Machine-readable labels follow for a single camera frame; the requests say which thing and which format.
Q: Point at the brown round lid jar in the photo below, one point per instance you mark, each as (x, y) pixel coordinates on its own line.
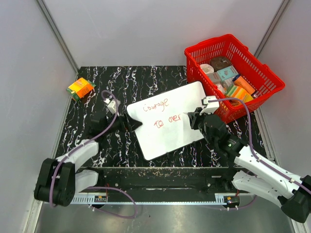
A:
(220, 62)

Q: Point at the yellow green sponge pack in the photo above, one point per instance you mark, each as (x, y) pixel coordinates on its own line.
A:
(239, 93)

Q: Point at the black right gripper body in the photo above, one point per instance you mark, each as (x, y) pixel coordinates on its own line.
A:
(200, 124)

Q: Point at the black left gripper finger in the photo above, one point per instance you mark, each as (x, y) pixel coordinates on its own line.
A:
(132, 126)
(131, 121)

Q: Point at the orange green snack box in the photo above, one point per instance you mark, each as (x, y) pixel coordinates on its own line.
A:
(80, 88)

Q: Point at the white whiteboard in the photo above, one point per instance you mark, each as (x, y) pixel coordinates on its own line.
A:
(165, 128)

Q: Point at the teal cardboard box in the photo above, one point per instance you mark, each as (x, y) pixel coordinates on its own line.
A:
(227, 73)

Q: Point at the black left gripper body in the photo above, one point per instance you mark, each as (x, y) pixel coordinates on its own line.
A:
(118, 124)

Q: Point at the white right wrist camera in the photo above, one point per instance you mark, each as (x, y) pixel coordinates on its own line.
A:
(209, 105)

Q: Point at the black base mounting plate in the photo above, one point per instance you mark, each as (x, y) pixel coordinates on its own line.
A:
(199, 178)

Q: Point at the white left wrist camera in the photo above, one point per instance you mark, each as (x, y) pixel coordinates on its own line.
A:
(112, 105)

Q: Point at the orange blue box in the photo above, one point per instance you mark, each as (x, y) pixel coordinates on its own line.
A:
(240, 81)

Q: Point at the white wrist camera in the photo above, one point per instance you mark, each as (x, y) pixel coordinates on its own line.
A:
(209, 105)
(112, 105)

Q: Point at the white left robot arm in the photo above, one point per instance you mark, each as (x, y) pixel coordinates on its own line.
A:
(59, 180)

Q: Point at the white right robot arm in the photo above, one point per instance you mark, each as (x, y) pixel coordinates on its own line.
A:
(251, 172)

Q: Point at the red plastic shopping basket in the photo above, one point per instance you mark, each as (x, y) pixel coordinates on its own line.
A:
(265, 82)

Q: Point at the white toilet paper roll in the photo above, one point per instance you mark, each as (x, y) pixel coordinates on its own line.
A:
(206, 68)

